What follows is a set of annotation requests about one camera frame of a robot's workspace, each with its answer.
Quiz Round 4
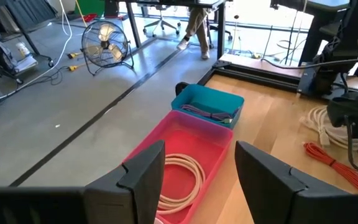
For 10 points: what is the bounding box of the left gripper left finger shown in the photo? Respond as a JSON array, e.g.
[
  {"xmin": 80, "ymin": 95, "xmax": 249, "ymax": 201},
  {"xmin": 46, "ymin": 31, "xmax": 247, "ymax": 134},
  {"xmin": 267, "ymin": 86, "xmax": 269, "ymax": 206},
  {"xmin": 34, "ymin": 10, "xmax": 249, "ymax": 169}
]
[{"xmin": 84, "ymin": 139, "xmax": 166, "ymax": 224}]

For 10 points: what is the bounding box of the purple usb cable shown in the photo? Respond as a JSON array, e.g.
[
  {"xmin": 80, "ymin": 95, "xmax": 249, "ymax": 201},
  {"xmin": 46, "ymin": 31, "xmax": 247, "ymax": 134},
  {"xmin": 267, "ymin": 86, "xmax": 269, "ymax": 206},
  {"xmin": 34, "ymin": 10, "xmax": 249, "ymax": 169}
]
[{"xmin": 180, "ymin": 104, "xmax": 241, "ymax": 123}]

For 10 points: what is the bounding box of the white cable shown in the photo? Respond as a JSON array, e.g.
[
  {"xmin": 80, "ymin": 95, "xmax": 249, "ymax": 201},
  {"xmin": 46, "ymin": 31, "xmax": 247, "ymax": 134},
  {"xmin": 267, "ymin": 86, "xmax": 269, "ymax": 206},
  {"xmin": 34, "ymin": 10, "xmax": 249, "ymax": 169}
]
[
  {"xmin": 299, "ymin": 105, "xmax": 358, "ymax": 151},
  {"xmin": 156, "ymin": 153, "xmax": 206, "ymax": 215}
]

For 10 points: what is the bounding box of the black desk frame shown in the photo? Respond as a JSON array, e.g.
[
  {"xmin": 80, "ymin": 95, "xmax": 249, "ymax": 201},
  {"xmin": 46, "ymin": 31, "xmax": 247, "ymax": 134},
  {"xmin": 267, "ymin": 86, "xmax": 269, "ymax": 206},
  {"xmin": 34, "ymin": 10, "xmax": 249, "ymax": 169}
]
[{"xmin": 104, "ymin": 0, "xmax": 234, "ymax": 60}]

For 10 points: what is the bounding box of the black floor fan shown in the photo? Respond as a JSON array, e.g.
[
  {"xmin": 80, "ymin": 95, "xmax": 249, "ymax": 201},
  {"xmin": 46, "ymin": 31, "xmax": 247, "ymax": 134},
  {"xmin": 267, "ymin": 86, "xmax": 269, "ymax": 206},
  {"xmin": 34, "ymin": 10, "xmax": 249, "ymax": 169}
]
[{"xmin": 81, "ymin": 20, "xmax": 135, "ymax": 77}]

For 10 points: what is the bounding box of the red usb cable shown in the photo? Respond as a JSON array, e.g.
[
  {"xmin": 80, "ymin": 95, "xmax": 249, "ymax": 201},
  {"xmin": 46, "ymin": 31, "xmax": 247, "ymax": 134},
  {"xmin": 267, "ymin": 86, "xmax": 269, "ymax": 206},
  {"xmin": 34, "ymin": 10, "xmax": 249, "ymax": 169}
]
[{"xmin": 303, "ymin": 141, "xmax": 358, "ymax": 194}]

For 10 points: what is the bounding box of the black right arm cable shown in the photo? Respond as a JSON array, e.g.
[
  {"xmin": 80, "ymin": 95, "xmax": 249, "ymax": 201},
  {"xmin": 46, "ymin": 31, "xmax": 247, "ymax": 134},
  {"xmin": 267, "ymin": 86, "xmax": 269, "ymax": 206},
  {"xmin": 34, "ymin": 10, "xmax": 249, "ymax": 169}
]
[{"xmin": 261, "ymin": 57, "xmax": 358, "ymax": 70}]

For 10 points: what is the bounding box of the person's leg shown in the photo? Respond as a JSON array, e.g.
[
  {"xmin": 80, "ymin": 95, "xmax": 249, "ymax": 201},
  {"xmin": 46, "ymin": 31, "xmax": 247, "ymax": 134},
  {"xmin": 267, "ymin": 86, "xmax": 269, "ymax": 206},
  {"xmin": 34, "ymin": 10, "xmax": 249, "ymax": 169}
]
[
  {"xmin": 185, "ymin": 7, "xmax": 205, "ymax": 43},
  {"xmin": 196, "ymin": 18, "xmax": 213, "ymax": 55}
]

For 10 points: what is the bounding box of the pink plastic bin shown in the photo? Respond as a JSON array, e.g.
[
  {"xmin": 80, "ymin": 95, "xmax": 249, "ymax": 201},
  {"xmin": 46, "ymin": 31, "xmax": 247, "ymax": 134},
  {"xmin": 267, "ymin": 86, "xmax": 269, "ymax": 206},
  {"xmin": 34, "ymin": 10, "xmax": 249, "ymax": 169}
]
[{"xmin": 121, "ymin": 110, "xmax": 234, "ymax": 224}]

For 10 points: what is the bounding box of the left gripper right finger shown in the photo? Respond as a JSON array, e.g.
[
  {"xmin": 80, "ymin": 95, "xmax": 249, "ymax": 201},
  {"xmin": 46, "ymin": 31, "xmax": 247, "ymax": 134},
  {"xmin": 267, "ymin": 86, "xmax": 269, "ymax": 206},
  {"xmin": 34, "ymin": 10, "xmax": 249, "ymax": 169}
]
[{"xmin": 234, "ymin": 141, "xmax": 315, "ymax": 224}]

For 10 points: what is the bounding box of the office chair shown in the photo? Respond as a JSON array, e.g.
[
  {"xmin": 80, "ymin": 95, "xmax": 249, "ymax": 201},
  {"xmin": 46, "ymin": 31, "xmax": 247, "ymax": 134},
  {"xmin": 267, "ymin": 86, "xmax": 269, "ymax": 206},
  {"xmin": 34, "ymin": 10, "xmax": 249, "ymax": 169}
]
[{"xmin": 143, "ymin": 4, "xmax": 181, "ymax": 35}]

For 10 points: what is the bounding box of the white floor cord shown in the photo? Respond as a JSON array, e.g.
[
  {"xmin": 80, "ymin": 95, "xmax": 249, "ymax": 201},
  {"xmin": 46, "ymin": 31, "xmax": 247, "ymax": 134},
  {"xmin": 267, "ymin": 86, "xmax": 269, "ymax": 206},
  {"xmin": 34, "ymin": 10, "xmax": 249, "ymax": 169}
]
[{"xmin": 0, "ymin": 0, "xmax": 74, "ymax": 103}]

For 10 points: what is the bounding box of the teal plastic bin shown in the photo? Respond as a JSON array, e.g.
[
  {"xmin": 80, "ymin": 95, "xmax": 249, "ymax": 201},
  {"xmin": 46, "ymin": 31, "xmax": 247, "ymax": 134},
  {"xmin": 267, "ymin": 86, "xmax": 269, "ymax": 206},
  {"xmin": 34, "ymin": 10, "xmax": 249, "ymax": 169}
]
[{"xmin": 171, "ymin": 83, "xmax": 245, "ymax": 130}]

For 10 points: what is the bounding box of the red dustpan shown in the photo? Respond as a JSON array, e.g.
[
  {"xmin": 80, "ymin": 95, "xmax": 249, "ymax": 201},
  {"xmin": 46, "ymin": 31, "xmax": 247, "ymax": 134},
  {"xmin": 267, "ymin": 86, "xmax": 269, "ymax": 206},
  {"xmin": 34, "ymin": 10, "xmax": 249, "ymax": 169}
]
[{"xmin": 82, "ymin": 12, "xmax": 99, "ymax": 23}]

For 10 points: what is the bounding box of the black metal rack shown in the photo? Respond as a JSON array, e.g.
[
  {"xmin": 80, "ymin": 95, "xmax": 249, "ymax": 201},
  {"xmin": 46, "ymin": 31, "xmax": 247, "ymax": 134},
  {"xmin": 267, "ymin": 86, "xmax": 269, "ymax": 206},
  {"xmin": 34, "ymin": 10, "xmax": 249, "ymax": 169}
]
[{"xmin": 0, "ymin": 0, "xmax": 55, "ymax": 106}]

